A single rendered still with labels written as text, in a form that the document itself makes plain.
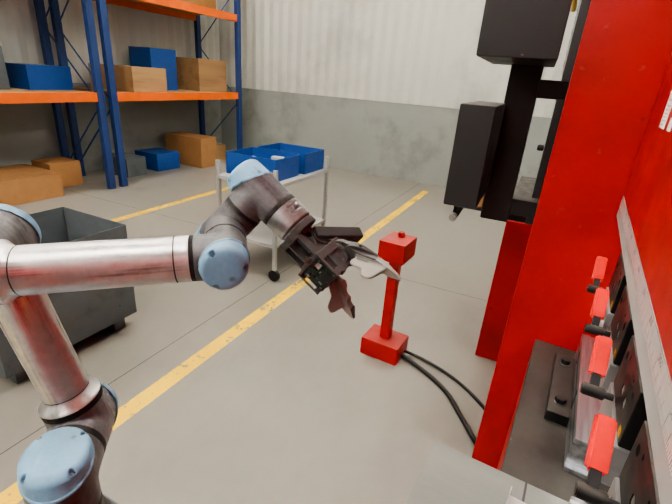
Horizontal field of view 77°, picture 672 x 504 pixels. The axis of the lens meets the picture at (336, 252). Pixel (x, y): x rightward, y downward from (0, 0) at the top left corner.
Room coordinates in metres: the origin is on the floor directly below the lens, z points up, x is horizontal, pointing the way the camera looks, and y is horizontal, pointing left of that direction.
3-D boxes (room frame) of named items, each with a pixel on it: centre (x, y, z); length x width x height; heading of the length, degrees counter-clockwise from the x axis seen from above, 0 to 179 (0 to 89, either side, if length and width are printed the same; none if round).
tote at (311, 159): (3.99, 0.48, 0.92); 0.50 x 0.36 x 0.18; 65
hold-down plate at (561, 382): (0.98, -0.67, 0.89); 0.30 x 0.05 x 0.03; 151
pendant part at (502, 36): (1.75, -0.63, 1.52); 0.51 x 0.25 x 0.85; 157
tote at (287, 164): (3.62, 0.68, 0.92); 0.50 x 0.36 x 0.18; 65
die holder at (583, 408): (0.91, -0.69, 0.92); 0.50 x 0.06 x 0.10; 151
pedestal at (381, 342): (2.35, -0.36, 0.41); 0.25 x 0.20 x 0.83; 61
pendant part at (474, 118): (1.74, -0.53, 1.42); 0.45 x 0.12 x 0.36; 157
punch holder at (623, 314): (0.63, -0.53, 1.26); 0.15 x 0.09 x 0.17; 151
